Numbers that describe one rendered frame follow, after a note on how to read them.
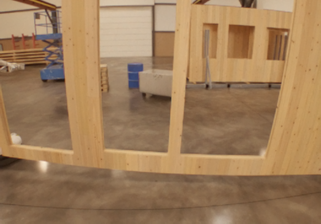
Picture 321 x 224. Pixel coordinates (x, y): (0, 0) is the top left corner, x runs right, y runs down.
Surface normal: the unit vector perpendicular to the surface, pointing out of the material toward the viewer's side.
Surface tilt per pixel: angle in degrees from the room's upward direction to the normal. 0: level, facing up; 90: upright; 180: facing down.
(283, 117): 90
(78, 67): 90
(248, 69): 90
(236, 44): 90
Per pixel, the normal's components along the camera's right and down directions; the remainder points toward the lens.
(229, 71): 0.07, 0.30
